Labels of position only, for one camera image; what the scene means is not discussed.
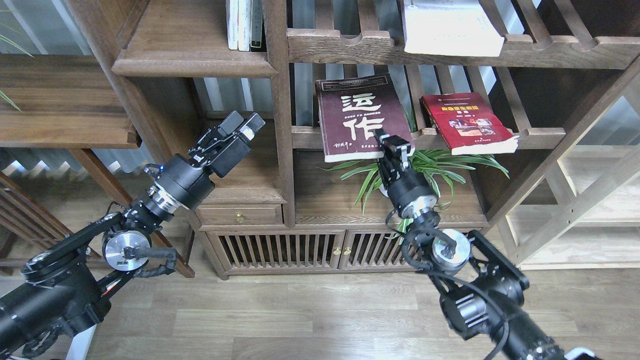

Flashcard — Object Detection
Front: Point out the green plant leaves left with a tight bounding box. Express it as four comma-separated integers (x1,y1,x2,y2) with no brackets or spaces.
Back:
0,20,33,113

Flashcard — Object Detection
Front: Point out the white upright book left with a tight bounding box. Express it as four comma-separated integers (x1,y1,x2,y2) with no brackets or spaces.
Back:
225,0,239,51

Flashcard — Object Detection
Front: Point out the dark wooden bookshelf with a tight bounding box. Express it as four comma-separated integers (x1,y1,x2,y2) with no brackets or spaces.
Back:
66,0,639,280

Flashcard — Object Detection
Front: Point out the dark wooden slatted rack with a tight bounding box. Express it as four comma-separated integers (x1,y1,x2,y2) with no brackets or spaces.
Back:
1,171,99,276

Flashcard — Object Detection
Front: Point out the white book on top shelf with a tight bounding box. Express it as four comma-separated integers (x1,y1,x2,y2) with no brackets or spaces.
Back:
402,0,505,57

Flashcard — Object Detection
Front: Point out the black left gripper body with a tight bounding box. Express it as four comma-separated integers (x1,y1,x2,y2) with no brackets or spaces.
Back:
188,126,250,178

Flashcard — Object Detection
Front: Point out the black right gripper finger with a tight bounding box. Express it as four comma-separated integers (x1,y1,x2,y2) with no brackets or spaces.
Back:
374,129,396,157

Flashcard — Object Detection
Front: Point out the light wooden shelf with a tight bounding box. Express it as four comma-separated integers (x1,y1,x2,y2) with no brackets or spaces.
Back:
497,79,640,270

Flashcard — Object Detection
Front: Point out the dark green upright book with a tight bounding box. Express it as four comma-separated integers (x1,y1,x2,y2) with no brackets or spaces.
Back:
249,0,266,52

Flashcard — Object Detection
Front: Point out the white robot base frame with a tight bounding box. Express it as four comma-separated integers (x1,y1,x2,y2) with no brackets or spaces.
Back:
65,325,98,360

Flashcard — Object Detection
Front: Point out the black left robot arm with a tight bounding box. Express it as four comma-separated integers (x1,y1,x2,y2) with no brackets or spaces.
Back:
0,111,265,360

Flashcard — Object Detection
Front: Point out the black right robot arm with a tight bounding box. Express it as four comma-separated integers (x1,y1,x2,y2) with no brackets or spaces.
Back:
374,129,595,360

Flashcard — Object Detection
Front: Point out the green spider plant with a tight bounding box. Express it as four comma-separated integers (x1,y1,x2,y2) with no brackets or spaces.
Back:
322,110,511,246

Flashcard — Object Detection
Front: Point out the brass drawer knob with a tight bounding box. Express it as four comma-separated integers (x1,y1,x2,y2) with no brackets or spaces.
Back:
235,212,245,224

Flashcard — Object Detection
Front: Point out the white upright book middle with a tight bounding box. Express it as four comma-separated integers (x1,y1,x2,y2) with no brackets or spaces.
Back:
237,0,252,52

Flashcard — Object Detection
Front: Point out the red book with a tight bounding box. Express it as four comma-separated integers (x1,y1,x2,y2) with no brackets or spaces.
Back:
421,92,518,156

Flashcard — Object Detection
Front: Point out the white upright book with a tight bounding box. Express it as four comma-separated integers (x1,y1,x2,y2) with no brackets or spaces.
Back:
237,0,252,52
225,0,239,51

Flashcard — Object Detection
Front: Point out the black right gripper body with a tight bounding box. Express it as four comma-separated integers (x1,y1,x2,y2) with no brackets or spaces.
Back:
378,136,416,187

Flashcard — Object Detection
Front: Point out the dark maroon book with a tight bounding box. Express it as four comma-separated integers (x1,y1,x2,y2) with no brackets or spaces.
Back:
315,73,414,163

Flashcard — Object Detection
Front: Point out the dark wooden side table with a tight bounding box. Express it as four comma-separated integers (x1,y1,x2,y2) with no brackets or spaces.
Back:
0,55,196,279

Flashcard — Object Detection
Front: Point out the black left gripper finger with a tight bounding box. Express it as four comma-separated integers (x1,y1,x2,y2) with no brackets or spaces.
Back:
238,112,266,142
219,111,244,137

